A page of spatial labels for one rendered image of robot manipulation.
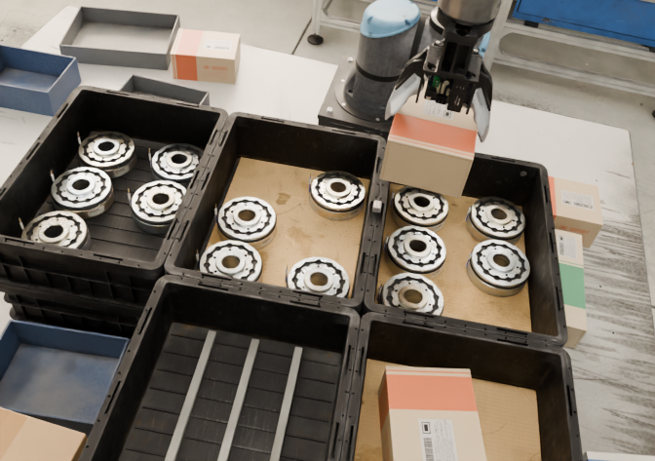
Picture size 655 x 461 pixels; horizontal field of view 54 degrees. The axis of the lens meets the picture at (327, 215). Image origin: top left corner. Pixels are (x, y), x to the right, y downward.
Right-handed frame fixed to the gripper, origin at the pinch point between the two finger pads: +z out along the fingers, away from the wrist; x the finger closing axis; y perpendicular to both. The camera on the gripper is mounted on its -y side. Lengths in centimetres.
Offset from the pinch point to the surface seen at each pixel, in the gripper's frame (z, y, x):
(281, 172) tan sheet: 27.6, -11.3, -26.1
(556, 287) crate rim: 17.3, 9.4, 24.1
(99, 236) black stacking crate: 28, 15, -51
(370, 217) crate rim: 18.8, 3.2, -6.3
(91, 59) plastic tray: 40, -47, -88
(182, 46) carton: 33, -53, -65
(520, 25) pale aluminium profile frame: 81, -191, 30
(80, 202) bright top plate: 25, 11, -56
